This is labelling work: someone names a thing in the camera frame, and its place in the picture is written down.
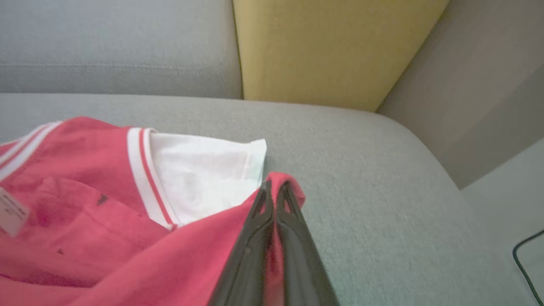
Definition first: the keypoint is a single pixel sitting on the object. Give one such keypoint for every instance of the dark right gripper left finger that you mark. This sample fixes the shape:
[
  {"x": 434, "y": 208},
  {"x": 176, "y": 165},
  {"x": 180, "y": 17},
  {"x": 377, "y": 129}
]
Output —
[{"x": 250, "y": 263}]

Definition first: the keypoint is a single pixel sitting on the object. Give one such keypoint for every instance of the grey sofa back cushion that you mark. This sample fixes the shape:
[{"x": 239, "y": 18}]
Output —
[{"x": 114, "y": 42}]

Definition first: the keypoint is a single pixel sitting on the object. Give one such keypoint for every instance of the grey sofa seat cushion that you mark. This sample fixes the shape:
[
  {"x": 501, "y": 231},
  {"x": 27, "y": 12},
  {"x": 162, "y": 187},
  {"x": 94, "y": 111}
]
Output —
[{"x": 382, "y": 191}]

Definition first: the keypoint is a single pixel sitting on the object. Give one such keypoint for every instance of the red jersey with white trim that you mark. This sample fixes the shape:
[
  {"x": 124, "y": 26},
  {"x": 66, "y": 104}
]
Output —
[{"x": 85, "y": 191}]

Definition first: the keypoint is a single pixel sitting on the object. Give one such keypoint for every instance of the yellow sofa cushion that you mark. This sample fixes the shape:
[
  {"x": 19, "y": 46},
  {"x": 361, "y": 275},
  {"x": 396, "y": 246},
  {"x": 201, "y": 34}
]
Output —
[{"x": 331, "y": 46}]

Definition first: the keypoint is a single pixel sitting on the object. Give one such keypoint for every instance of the grey sofa armrest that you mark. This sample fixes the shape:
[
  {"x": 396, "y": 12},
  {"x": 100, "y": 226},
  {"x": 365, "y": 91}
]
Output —
[{"x": 480, "y": 85}]

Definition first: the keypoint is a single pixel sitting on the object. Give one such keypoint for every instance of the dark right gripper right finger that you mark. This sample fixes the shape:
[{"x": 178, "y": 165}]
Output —
[{"x": 301, "y": 263}]

